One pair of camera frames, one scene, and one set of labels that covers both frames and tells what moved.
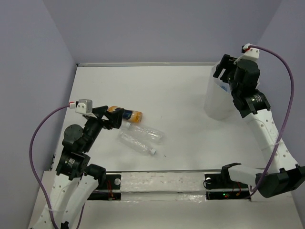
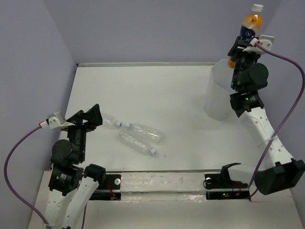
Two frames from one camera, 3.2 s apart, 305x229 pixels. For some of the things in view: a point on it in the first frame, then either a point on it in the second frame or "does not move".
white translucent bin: (218, 102) does not move
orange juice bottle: (130, 115) to (250, 27)
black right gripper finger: (218, 69) to (238, 43)
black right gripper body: (228, 74) to (243, 59)
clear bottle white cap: (135, 143) does not move
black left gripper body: (94, 126) to (79, 133)
